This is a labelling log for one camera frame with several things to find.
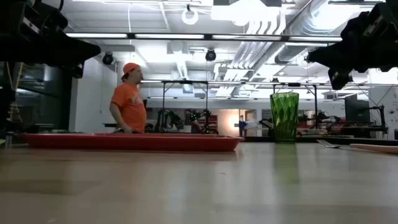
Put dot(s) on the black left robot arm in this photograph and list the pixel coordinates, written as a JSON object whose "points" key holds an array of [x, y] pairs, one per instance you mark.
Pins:
{"points": [[12, 49]]}

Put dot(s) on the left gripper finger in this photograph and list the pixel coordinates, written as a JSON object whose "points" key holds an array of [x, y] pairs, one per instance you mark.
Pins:
{"points": [[73, 40], [88, 53]]}

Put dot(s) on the black background robot stand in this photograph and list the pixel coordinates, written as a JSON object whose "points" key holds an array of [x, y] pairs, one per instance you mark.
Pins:
{"points": [[381, 119]]}

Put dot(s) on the person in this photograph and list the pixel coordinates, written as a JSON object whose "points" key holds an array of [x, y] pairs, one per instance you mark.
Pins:
{"points": [[129, 105]]}

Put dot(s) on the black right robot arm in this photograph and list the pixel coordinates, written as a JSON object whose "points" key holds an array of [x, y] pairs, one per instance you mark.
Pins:
{"points": [[392, 53]]}

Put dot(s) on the black background table frame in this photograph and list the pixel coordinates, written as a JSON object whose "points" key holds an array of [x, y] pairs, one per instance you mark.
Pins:
{"points": [[293, 84], [186, 82]]}

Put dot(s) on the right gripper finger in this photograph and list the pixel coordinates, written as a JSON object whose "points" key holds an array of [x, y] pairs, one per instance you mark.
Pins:
{"points": [[326, 57], [348, 49]]}

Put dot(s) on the red plastic tray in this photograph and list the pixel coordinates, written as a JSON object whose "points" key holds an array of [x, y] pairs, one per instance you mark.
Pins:
{"points": [[124, 144]]}

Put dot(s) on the black computer monitor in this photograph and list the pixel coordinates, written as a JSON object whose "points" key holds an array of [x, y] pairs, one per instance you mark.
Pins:
{"points": [[357, 109]]}

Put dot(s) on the small grey metal post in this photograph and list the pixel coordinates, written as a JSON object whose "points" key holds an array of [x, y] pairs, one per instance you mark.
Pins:
{"points": [[8, 140]]}

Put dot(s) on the black background robot arm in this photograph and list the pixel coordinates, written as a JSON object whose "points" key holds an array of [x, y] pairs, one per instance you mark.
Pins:
{"points": [[320, 119], [169, 121], [199, 117]]}

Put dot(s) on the black hanging round camera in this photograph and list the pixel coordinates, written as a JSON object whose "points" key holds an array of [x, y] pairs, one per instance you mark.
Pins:
{"points": [[210, 55], [108, 59]]}

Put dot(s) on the green faceted plastic cup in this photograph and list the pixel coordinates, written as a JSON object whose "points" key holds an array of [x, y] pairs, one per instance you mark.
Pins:
{"points": [[284, 118]]}

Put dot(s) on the red tool cabinet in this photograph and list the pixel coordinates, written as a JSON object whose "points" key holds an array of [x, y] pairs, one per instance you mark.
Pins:
{"points": [[213, 123]]}

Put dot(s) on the silver ventilation duct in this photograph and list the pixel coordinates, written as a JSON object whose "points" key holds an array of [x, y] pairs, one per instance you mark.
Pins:
{"points": [[292, 53]]}

